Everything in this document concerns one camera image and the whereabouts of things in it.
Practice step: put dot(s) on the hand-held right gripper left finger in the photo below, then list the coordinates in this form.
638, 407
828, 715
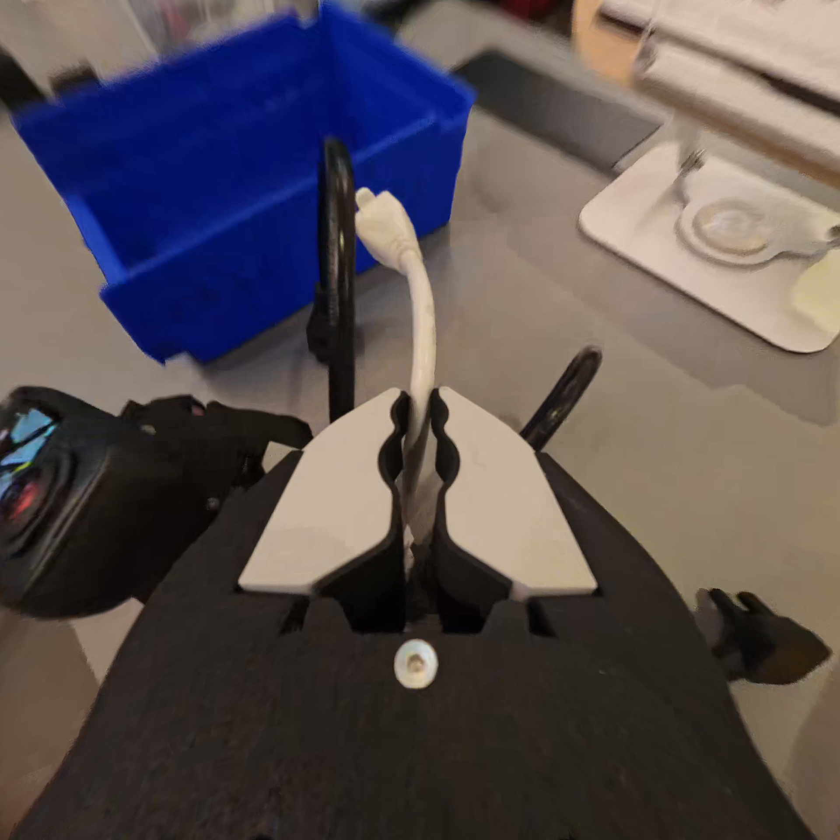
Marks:
308, 525

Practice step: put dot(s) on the pale yellow block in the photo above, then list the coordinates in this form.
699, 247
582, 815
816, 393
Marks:
820, 292

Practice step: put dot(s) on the blue plastic bin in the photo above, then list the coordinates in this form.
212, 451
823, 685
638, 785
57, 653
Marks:
229, 197

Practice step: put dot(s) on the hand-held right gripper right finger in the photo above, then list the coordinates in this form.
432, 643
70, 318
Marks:
518, 525

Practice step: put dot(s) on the black plug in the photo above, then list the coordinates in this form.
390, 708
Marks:
768, 643

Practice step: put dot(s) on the dark mat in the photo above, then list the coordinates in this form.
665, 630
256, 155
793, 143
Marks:
558, 105

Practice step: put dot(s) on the white box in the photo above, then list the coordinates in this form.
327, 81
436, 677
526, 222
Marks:
754, 33

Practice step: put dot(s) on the white stand base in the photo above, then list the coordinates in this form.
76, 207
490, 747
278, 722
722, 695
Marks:
630, 216

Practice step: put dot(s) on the grey desk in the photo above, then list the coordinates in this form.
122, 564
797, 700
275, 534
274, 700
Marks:
656, 426

